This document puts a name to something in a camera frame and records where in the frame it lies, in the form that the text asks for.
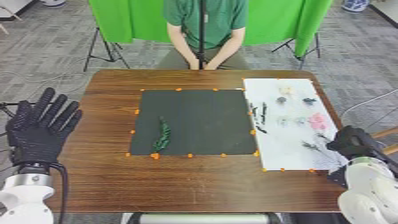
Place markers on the blue and white vase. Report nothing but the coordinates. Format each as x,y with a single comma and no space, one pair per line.
54,2
356,5

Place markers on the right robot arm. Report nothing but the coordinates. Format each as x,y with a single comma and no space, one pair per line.
371,190

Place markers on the black stand pole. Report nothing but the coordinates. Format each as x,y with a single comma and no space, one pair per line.
202,33

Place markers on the green sprig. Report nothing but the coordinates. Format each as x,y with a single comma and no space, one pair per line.
163,136
310,145

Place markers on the pale flower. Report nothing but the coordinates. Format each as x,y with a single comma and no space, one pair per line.
289,120

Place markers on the person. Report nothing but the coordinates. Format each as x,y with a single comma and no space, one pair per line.
207,20

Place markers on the bunch of green sprigs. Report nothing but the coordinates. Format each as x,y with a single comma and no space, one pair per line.
261,116

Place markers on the white sheet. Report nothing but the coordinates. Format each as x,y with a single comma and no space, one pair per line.
285,143

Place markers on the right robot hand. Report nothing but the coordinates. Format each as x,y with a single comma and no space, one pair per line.
356,141

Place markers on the black tripod stand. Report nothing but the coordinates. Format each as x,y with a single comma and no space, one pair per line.
303,50
108,50

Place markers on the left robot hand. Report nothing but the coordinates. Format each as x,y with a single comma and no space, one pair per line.
42,133

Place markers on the dark mat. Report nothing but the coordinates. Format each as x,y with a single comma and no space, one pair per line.
202,123

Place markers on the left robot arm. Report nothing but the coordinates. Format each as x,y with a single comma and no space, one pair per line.
28,196

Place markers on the pale grey bar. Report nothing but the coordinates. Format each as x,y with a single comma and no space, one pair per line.
202,218

